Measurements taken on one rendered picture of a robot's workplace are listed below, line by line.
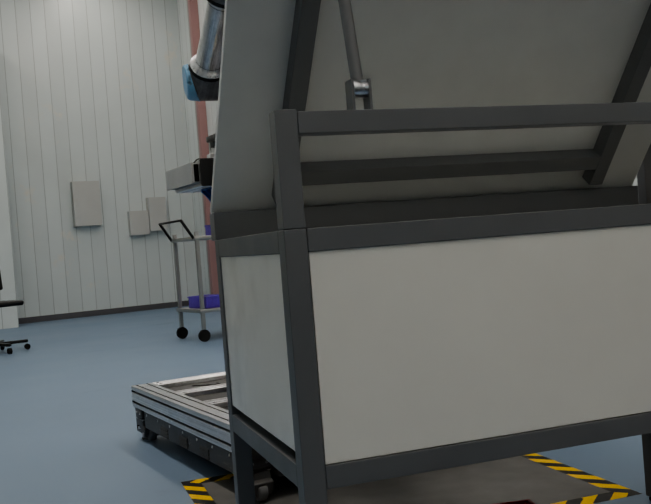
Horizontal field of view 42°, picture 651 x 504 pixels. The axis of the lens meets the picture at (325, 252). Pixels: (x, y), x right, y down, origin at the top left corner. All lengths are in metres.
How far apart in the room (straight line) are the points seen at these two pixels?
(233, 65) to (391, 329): 0.67
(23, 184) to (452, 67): 11.04
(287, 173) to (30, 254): 11.35
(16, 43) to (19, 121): 1.10
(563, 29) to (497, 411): 0.93
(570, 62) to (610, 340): 0.74
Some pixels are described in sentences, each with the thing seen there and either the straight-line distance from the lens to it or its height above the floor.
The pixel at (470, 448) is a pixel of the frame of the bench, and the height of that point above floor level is 0.39.
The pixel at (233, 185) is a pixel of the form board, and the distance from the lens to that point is 1.98.
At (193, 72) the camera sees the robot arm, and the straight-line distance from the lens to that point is 2.77.
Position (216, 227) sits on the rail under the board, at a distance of 1.98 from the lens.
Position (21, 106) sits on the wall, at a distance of 12.90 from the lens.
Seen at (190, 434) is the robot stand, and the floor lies 0.13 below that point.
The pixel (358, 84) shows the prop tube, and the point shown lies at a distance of 1.49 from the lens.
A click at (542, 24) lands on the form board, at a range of 2.05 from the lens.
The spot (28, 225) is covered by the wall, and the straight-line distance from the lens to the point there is 12.71.
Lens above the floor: 0.77
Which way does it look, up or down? level
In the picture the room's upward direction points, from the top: 5 degrees counter-clockwise
